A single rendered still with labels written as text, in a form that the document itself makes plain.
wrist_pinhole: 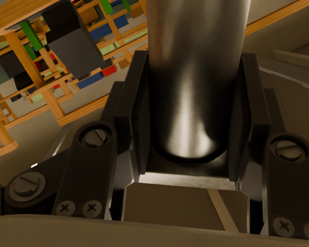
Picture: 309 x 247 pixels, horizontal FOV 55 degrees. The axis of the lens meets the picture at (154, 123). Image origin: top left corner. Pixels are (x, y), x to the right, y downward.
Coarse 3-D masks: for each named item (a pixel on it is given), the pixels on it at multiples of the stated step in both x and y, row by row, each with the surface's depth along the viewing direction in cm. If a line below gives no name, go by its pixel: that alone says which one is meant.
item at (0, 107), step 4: (0, 96) 737; (0, 104) 722; (4, 104) 737; (0, 108) 716; (4, 108) 731; (8, 108) 748; (0, 112) 707; (12, 112) 755; (4, 116) 712; (8, 116) 730; (12, 116) 755; (0, 120) 709; (4, 120) 714; (8, 120) 720
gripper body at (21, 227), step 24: (0, 216) 6; (24, 216) 6; (48, 216) 6; (0, 240) 5; (24, 240) 5; (48, 240) 5; (72, 240) 5; (96, 240) 5; (120, 240) 5; (144, 240) 5; (168, 240) 5; (192, 240) 5; (216, 240) 5; (240, 240) 5; (264, 240) 5; (288, 240) 5
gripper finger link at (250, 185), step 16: (240, 64) 10; (256, 64) 10; (240, 80) 10; (256, 80) 9; (240, 96) 9; (256, 96) 9; (272, 96) 10; (240, 112) 9; (256, 112) 8; (272, 112) 10; (240, 128) 9; (256, 128) 8; (272, 128) 9; (240, 144) 9; (256, 144) 9; (240, 160) 9; (256, 160) 8; (240, 176) 9; (256, 176) 8; (256, 192) 9
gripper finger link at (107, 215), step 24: (72, 144) 8; (96, 144) 8; (72, 168) 7; (96, 168) 7; (72, 192) 7; (96, 192) 7; (120, 192) 10; (72, 216) 6; (96, 216) 6; (120, 216) 9
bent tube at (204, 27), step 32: (160, 0) 8; (192, 0) 7; (224, 0) 7; (160, 32) 8; (192, 32) 8; (224, 32) 8; (160, 64) 9; (192, 64) 8; (224, 64) 9; (160, 96) 10; (192, 96) 9; (224, 96) 10; (160, 128) 11; (192, 128) 10; (224, 128) 11; (160, 160) 12; (192, 160) 11; (224, 160) 12
